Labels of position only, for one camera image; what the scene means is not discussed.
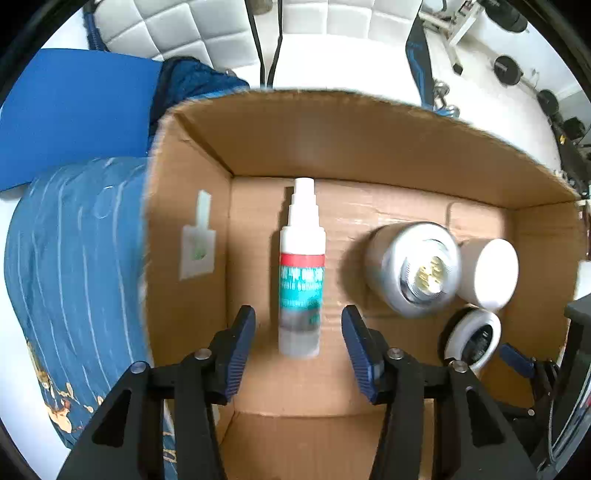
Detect black blue gaming chair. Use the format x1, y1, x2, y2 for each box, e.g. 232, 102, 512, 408
405, 9, 437, 109

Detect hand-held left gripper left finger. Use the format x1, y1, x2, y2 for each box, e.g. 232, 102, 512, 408
56, 305, 256, 480

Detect white weight bench frame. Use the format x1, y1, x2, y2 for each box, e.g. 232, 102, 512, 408
422, 0, 485, 75

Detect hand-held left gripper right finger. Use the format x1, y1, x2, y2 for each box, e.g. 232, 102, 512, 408
341, 305, 539, 480

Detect black cable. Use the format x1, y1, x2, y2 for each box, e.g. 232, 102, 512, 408
268, 0, 286, 88
244, 0, 267, 88

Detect white round case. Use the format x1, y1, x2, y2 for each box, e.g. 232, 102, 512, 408
438, 307, 502, 372

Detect white tufted headboard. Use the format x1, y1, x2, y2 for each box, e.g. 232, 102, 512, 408
86, 0, 423, 88

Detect white spray bottle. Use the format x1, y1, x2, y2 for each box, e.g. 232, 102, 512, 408
278, 178, 328, 359

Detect chrome dumbbell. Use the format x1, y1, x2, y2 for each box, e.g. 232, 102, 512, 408
433, 79, 461, 117

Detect blue mat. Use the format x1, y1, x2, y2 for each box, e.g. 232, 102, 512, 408
0, 48, 163, 193

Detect blue patterned blanket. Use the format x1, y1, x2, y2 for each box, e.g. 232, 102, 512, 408
4, 156, 178, 480

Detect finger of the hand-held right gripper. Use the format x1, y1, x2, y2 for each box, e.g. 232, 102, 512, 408
499, 342, 557, 409

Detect black weight plate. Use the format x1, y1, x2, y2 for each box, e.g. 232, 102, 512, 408
493, 55, 524, 86
537, 90, 560, 116
480, 0, 529, 33

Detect dark blue cloth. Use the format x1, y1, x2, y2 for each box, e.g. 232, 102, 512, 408
148, 57, 251, 148

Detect cardboard box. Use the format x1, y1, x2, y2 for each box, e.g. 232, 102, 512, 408
141, 88, 583, 480

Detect white plastic jar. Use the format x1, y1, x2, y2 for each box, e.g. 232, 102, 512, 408
457, 238, 519, 310

